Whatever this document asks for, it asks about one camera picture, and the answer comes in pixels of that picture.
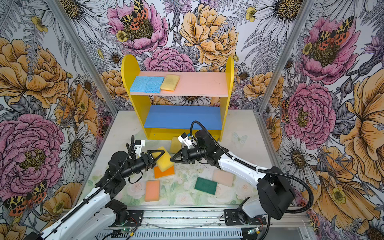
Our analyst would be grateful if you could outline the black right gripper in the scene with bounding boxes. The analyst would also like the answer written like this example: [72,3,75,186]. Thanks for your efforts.
[170,145,207,165]

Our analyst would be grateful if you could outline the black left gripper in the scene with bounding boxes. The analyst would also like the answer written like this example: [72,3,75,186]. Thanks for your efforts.
[121,149,165,178]

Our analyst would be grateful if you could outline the yellow sponge with green back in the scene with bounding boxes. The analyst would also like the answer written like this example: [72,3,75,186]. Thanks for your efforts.
[170,137,182,154]

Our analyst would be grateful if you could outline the peach pink sponge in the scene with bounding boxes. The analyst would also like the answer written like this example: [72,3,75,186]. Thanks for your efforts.
[145,180,160,202]

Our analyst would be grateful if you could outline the dark green scouring pad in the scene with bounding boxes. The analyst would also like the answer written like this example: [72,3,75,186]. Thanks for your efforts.
[195,177,218,195]

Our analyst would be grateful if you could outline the pale pink sponge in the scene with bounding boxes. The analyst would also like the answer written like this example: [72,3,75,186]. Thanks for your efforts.
[212,170,234,187]

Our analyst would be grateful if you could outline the blue cellulose sponge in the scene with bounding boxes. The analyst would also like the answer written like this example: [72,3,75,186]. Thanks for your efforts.
[130,76,150,93]
[145,77,165,94]

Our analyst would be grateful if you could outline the dull yellow sponge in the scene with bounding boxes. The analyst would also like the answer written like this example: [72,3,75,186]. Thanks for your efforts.
[161,75,180,92]

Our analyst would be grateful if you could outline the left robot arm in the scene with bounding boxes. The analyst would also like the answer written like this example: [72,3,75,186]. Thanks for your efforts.
[26,150,165,240]

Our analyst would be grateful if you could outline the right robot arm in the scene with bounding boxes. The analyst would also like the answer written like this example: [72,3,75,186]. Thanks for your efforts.
[171,144,295,225]

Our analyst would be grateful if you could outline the yellow shelf with coloured boards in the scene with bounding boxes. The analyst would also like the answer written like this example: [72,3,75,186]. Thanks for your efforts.
[121,55,235,141]

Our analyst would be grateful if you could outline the orange sponge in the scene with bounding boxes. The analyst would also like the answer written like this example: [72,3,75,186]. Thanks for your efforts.
[154,166,175,179]

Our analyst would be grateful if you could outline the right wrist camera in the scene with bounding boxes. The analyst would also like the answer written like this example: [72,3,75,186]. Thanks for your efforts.
[178,133,195,149]

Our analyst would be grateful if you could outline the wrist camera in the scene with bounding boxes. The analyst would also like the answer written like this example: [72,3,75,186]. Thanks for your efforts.
[178,133,195,149]
[134,140,146,157]

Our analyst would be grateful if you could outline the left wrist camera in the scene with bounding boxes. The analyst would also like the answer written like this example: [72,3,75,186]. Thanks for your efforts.
[134,140,146,157]

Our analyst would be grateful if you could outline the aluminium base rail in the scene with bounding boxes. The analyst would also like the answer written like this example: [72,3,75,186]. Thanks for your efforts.
[53,205,313,240]

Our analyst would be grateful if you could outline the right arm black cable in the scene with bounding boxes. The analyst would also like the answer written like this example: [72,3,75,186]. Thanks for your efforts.
[190,120,315,214]

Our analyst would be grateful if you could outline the aluminium frame post left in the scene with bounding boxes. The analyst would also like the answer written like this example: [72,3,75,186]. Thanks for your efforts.
[47,1,119,116]

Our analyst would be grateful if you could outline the aluminium frame post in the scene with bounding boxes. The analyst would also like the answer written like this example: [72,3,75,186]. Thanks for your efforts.
[258,0,315,115]
[47,1,119,116]

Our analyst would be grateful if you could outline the aluminium frame post right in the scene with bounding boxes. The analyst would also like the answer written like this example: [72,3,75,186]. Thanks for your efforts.
[258,0,315,115]

